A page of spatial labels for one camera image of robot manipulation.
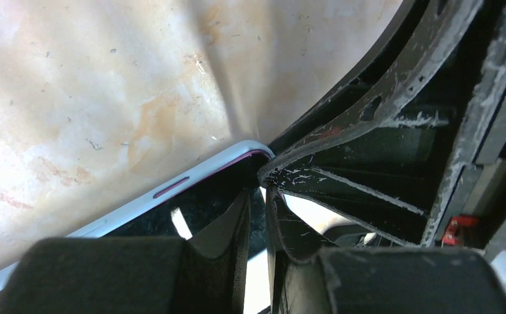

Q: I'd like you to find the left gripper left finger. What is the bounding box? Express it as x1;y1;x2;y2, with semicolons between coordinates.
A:
0;190;251;313

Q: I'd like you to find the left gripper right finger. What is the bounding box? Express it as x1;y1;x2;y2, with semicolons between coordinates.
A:
265;188;506;313

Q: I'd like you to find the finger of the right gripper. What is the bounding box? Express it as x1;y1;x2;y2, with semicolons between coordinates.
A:
258;1;483;245

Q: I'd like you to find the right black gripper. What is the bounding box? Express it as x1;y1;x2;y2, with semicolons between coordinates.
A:
422;1;506;247

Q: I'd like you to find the black phone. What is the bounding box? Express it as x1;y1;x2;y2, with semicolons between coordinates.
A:
106;154;267;258

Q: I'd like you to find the light blue phone case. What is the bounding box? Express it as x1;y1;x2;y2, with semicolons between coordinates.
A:
0;140;274;291

